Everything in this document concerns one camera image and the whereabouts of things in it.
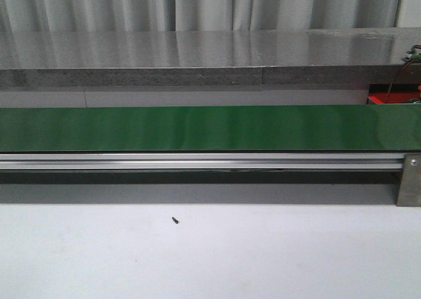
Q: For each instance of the red plastic tray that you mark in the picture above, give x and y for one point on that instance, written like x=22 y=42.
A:
x=394 y=98

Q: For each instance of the green conveyor belt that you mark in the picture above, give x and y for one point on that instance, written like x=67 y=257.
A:
x=383 y=128

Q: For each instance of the metal conveyor support bracket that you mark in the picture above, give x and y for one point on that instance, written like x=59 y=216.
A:
x=409 y=190

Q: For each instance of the aluminium conveyor side rail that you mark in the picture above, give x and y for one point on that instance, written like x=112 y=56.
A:
x=205 y=161

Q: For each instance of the grey pleated curtain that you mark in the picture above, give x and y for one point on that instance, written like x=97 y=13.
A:
x=192 y=15

